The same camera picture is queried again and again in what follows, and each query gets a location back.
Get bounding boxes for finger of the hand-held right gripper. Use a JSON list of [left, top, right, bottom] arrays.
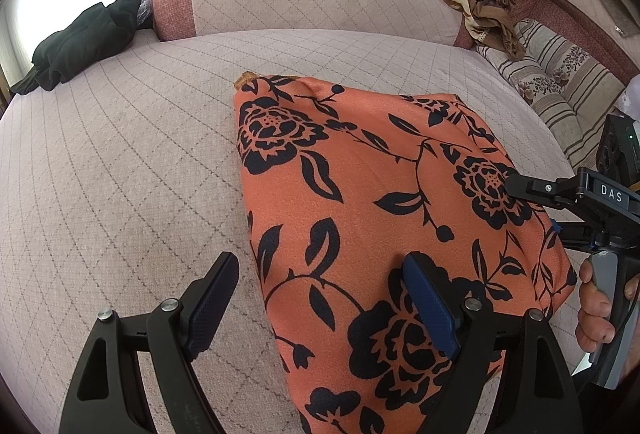
[[504, 171, 581, 211], [547, 215, 596, 242]]

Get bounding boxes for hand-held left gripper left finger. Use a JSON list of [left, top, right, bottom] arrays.
[[59, 251, 240, 434]]

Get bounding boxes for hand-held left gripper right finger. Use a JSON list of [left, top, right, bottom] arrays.
[[402, 251, 586, 434]]

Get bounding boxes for orange floral garment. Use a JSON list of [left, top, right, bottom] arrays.
[[232, 71, 578, 434]]

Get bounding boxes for person's right hand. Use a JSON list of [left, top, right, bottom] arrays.
[[575, 259, 640, 356]]

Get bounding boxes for striped floral pillow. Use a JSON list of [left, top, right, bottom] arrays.
[[475, 18, 628, 170]]

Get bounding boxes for brown tights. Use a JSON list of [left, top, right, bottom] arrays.
[[457, 0, 526, 60]]

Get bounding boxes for black cloth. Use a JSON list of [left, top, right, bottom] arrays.
[[10, 0, 143, 96]]

